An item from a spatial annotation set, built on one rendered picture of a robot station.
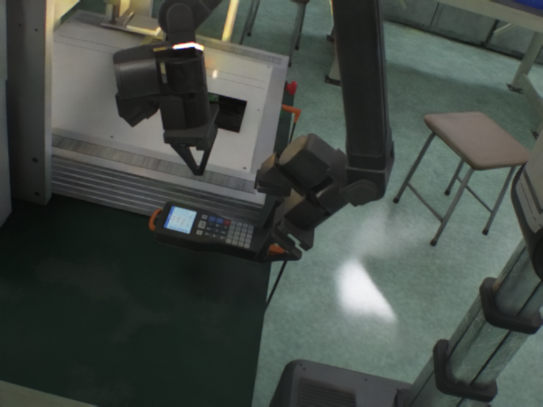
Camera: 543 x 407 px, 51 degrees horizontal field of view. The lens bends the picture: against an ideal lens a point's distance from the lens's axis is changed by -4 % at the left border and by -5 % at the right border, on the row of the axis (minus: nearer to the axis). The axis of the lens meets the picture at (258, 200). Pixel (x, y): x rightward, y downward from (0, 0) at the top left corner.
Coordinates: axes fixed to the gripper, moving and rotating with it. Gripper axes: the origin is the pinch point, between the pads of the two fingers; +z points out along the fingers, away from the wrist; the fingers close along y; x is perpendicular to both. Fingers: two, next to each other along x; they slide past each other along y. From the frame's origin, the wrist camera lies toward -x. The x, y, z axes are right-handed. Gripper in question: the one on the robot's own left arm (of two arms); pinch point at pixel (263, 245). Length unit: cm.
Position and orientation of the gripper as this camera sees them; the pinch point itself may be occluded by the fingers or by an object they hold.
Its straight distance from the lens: 101.5
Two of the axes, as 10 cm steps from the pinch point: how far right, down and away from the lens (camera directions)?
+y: -1.3, 5.9, -8.0
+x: 7.4, 6.0, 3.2
